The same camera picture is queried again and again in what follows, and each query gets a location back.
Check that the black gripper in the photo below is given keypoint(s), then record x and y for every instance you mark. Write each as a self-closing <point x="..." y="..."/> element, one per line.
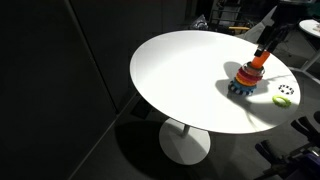
<point x="276" y="31"/>

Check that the white green robot arm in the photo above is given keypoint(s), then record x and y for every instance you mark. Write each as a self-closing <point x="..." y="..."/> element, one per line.
<point x="287" y="10"/>

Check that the yellow bar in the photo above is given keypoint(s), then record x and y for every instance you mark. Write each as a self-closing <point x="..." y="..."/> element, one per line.
<point x="237" y="28"/>

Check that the small white side table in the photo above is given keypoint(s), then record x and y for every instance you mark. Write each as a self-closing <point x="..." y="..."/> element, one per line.
<point x="310" y="27"/>

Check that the dark metal rack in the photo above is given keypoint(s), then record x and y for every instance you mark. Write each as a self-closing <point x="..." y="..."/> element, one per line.
<point x="230" y="13"/>

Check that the black wheeled equipment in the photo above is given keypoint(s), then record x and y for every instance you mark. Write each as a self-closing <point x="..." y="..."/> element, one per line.
<point x="300" y="156"/>

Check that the white table pedestal base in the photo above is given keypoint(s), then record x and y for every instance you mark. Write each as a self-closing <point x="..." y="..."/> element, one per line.
<point x="185" y="146"/>

